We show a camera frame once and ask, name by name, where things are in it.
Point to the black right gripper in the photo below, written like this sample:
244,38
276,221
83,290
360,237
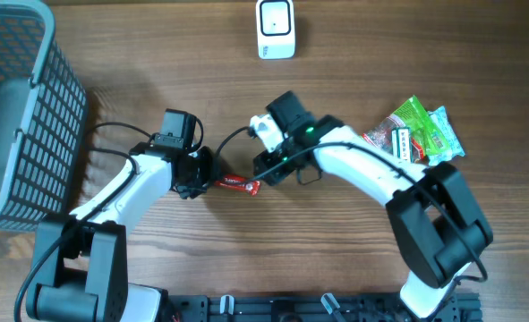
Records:
277,173

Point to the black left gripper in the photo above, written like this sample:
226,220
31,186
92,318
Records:
191,191

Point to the red candy bar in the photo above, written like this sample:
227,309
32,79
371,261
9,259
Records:
238,183

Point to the dark green gum pack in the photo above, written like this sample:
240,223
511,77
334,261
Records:
401,143

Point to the green snack bag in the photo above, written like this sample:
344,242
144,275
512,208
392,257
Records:
426,137

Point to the light blue tissue pack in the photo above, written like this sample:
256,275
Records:
454,149

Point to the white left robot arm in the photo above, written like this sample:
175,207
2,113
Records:
79,268

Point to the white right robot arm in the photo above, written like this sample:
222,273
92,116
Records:
438,224

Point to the white barcode scanner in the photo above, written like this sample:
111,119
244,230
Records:
275,27

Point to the dark grey plastic basket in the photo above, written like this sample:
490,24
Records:
43,111

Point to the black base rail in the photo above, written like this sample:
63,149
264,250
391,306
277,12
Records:
366,307

